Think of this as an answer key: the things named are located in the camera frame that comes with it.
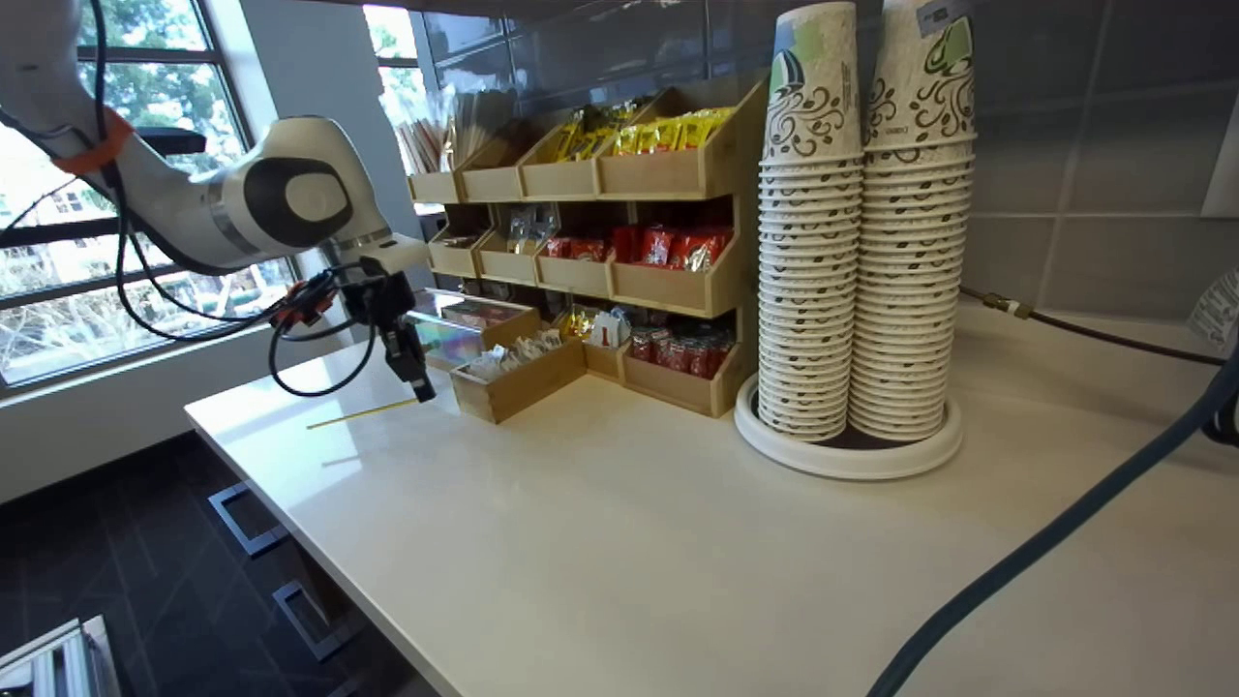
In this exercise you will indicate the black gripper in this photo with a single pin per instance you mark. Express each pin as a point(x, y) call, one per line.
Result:
point(377, 294)

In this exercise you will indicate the thin tan straw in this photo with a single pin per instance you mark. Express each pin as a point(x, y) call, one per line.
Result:
point(362, 415)

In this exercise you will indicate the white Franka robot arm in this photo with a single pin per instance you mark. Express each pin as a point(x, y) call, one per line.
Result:
point(294, 196)

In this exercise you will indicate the tiered wooden condiment rack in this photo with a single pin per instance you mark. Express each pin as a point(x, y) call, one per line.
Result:
point(672, 177)

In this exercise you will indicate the wooden tea box clear lid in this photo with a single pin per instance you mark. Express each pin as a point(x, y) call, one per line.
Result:
point(497, 317)

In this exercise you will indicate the white packets in small box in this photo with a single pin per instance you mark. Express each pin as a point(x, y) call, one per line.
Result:
point(508, 353)

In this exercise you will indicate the small open wooden box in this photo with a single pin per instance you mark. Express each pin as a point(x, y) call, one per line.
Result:
point(525, 379)

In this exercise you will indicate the clear white packet pile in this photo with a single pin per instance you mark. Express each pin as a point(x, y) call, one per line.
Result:
point(526, 232)

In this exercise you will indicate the small white packet pile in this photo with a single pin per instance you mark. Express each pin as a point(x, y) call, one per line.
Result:
point(610, 332)

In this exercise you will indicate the dark red packet pile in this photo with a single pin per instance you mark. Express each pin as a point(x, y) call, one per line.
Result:
point(682, 351)

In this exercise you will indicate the yellow packet pile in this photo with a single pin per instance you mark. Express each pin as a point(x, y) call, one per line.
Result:
point(672, 134)
point(573, 140)

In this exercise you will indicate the paper cup stack blue-green print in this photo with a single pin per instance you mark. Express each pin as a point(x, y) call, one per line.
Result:
point(808, 258)

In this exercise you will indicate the white round cup tray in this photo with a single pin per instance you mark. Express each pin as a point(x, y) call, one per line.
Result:
point(844, 453)

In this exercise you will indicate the paper cup stack green print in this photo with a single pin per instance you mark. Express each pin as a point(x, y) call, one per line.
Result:
point(914, 258)

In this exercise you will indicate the crumpled clear plastic bag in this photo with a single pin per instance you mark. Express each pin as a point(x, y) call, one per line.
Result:
point(1218, 312)

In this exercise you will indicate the grey floor bracket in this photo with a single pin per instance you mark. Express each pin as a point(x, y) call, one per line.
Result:
point(246, 520)
point(313, 619)

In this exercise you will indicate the white metal frame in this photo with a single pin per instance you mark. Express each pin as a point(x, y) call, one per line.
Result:
point(58, 661)

